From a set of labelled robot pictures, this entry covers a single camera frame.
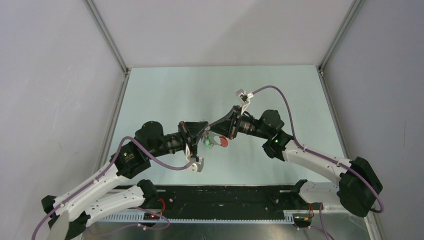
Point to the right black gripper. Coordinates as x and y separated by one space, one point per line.
225 125

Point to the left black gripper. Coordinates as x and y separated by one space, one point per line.
189 131

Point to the red handled metal key holder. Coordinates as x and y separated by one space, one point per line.
216 139

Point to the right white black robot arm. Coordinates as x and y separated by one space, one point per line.
357 182

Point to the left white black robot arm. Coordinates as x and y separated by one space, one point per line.
70 214

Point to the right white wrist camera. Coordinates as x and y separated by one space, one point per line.
244 98

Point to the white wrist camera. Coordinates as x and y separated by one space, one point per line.
244 98
195 163

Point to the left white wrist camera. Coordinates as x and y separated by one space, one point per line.
195 163

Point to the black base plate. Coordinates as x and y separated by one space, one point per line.
227 202

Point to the slotted cable duct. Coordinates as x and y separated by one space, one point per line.
143 217

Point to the left aluminium frame post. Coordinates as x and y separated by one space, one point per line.
105 33

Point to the aluminium frame post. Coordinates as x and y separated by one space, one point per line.
344 27
105 33

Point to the right aluminium frame post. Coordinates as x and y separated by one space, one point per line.
344 27

